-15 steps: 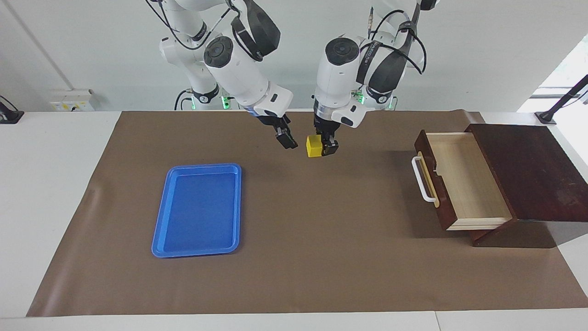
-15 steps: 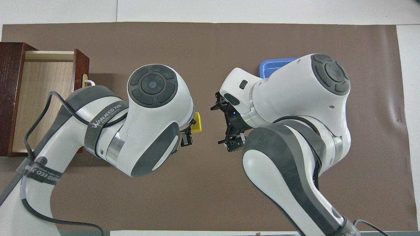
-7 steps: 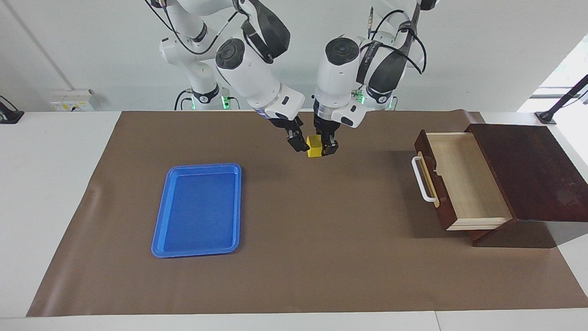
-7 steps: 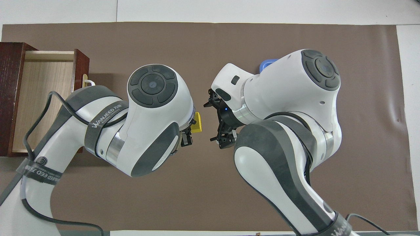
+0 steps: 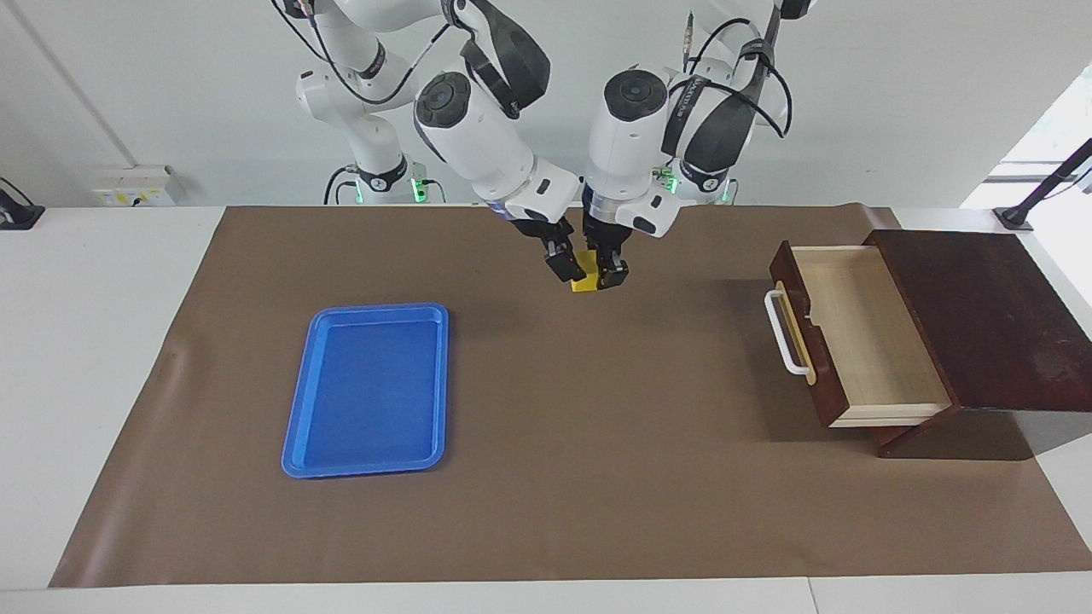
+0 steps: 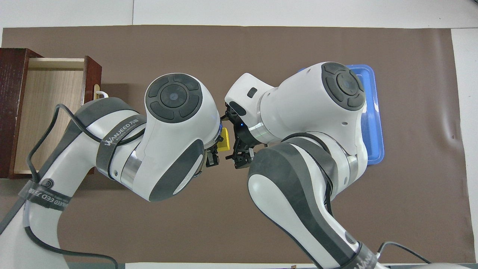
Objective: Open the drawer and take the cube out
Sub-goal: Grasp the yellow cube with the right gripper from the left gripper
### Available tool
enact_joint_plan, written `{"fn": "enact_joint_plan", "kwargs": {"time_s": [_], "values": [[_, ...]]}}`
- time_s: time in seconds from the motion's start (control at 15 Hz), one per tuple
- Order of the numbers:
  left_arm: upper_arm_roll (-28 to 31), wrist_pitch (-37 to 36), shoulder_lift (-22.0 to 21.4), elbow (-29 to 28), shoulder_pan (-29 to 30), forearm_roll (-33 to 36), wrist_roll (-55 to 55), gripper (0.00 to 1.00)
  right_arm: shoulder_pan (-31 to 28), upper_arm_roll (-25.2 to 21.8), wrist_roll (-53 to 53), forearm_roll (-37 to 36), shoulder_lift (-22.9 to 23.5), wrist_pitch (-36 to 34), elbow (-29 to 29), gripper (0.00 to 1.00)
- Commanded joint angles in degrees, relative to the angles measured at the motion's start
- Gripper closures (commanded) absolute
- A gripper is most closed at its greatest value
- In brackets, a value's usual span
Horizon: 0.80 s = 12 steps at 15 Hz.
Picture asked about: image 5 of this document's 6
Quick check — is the wooden drawer with white handle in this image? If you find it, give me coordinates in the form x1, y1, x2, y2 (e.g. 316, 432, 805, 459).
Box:
764, 241, 955, 429

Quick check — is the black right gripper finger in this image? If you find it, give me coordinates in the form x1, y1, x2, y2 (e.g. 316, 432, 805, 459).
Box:
544, 240, 590, 285

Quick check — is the yellow cube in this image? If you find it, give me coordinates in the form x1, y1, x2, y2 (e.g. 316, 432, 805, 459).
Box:
570, 249, 603, 294

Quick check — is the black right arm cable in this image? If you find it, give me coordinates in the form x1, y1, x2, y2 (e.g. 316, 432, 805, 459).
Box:
271, 0, 453, 108

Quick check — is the black stand with short base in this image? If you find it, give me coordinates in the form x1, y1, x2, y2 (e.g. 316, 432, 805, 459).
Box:
0, 177, 45, 230

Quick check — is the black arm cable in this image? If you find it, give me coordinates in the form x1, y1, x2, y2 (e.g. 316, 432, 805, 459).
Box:
271, 0, 453, 108
682, 9, 795, 139

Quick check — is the blue plastic tray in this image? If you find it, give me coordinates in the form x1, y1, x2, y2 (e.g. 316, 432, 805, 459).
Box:
281, 303, 450, 479

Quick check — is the brown table mat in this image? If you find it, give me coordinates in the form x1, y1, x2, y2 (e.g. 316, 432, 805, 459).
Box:
49, 205, 1092, 589

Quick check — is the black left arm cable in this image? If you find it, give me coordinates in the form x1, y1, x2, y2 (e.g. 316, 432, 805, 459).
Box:
682, 9, 795, 139

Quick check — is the white wall outlet box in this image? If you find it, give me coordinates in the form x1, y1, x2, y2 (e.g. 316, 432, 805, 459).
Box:
92, 165, 177, 207

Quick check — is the black stand with long pole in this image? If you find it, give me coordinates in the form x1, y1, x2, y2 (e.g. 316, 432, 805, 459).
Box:
992, 136, 1092, 233

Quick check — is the black right base cable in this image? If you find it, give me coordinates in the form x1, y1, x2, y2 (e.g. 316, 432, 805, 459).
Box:
322, 165, 359, 206

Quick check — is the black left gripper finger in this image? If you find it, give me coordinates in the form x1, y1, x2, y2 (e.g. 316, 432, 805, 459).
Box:
597, 249, 631, 292

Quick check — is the dark wooden cabinet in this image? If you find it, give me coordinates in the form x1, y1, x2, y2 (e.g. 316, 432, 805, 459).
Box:
866, 229, 1092, 461

